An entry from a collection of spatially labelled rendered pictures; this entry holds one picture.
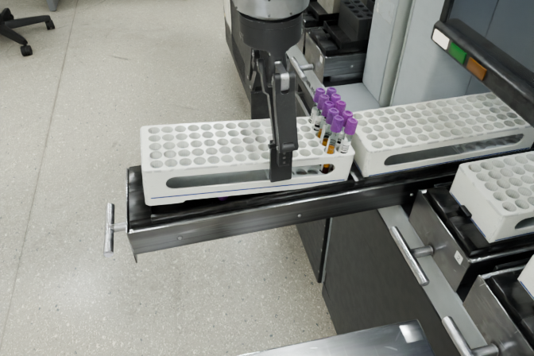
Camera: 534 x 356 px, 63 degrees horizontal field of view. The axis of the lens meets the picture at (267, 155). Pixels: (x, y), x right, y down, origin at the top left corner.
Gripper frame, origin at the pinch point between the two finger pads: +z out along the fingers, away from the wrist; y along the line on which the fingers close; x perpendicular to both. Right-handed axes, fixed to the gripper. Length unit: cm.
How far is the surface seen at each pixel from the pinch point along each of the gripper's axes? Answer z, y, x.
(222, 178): 4.0, 1.5, -7.6
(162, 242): 9.5, 6.8, -17.4
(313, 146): 0.9, 1.3, 6.3
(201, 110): 87, -138, -1
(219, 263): 87, -44, -7
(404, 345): 4.8, 30.3, 7.0
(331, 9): 3, -51, 28
